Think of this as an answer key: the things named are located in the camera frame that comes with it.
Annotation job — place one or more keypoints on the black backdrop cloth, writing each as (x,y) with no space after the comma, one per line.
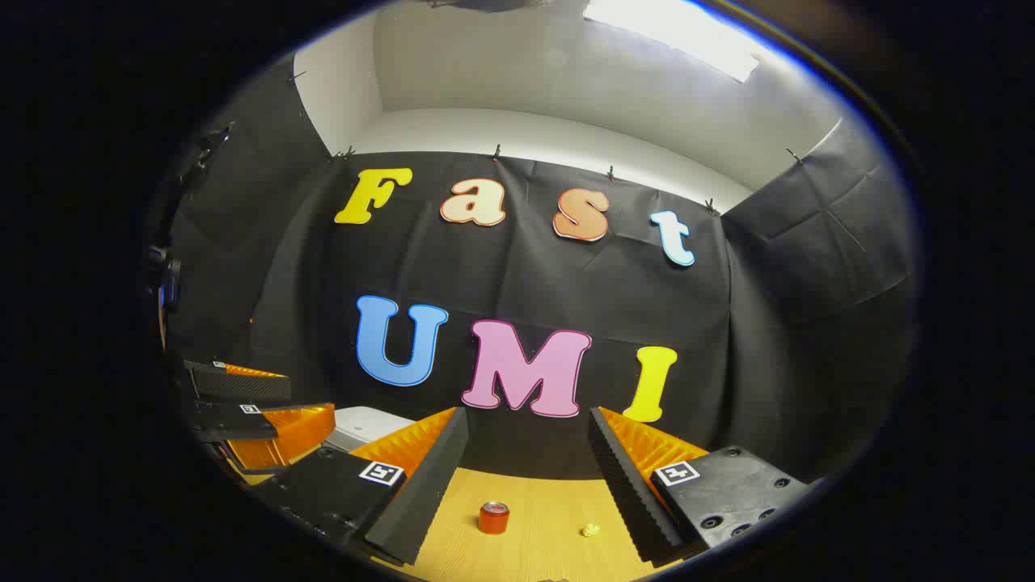
(566,291)

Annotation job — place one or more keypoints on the black clamp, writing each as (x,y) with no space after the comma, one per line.
(214,139)

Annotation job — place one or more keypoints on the ceiling light panel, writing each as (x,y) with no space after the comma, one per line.
(679,32)

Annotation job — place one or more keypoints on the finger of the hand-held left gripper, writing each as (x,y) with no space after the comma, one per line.
(234,420)
(238,384)

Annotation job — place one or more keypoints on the wooden desktop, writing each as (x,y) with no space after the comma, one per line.
(542,550)

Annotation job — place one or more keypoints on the grey desktop garbage bin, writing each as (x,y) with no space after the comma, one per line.
(364,424)

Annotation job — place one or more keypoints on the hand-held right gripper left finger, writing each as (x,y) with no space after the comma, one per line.
(428,485)

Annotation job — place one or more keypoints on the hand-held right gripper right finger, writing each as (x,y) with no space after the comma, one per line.
(627,493)

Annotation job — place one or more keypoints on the red pop can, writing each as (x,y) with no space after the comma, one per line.
(493,521)

